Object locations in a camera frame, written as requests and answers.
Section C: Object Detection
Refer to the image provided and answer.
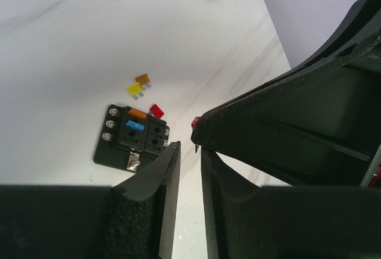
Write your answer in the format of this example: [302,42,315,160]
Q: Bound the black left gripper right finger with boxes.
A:
[201,149,380,258]

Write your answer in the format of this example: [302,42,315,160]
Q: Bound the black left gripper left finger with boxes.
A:
[1,142,181,258]

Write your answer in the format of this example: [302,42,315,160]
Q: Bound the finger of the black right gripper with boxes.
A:
[285,0,381,75]
[191,53,380,186]

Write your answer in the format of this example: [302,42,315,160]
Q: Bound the black fuse box base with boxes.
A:
[93,104,170,173]

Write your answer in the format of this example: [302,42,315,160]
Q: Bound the blue blade fuse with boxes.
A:
[125,120,145,131]

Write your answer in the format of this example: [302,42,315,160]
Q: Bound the orange blade fuse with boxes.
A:
[128,108,148,119]
[135,73,151,90]

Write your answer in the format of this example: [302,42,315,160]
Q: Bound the red blade fuse front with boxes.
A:
[191,116,200,129]

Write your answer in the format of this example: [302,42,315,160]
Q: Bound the red blade fuse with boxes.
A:
[191,116,200,129]
[149,104,165,119]

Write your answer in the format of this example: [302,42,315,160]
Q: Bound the red blade fuse near box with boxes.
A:
[149,104,165,119]

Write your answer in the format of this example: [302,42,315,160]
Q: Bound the orange blade fuse by yellow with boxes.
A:
[135,73,151,90]

